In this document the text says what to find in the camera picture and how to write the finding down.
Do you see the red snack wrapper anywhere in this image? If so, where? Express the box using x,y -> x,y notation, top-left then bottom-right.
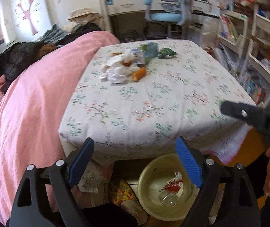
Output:
159,170 -> 183,194

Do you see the pink duvet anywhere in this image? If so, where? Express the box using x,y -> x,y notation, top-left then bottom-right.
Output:
0,31 -> 118,224

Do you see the blue desk chair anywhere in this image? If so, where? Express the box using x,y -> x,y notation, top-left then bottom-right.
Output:
144,0 -> 193,40

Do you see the clear plastic bottle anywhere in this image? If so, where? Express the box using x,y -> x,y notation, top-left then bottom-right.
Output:
158,191 -> 179,208

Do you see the yellow plastic basin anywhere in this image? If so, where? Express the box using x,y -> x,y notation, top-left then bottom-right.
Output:
137,153 -> 199,221

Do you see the white desk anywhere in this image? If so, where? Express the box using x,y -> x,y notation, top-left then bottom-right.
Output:
103,0 -> 219,39

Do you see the black jacket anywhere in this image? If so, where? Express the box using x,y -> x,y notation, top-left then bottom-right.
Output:
0,42 -> 57,94

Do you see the white tissue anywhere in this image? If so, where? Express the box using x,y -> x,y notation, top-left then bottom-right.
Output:
99,52 -> 140,84

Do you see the floral bed sheet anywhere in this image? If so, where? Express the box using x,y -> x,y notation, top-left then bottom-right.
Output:
58,40 -> 253,165

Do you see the green crumpled wrapper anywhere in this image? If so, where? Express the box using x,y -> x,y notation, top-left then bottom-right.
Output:
157,48 -> 177,59

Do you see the clothes pile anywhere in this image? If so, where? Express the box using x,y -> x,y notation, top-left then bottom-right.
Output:
37,8 -> 105,46

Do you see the orange peel piece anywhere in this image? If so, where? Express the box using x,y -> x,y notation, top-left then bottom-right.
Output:
132,67 -> 146,82

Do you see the blue green milk carton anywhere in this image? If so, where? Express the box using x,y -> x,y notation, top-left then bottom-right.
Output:
131,42 -> 158,65

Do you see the white bookshelf rack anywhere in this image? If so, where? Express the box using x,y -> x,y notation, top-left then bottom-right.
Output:
215,4 -> 270,108

